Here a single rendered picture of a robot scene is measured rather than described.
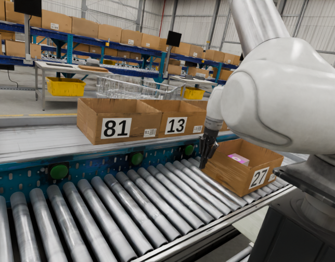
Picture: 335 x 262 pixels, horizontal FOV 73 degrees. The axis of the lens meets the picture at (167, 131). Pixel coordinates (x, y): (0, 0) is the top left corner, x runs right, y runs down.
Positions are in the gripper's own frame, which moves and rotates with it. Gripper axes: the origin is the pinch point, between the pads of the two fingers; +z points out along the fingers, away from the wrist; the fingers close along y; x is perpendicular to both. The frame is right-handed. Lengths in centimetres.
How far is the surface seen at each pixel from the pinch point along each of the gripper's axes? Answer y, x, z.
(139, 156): -21.1, -27.7, 2.7
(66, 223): 3, -71, 11
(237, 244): 5, 65, 85
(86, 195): -11, -59, 11
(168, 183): -3.4, -19.3, 10.9
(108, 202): -3, -52, 12
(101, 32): -481, 131, -68
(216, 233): 30.9, -19.4, 13.7
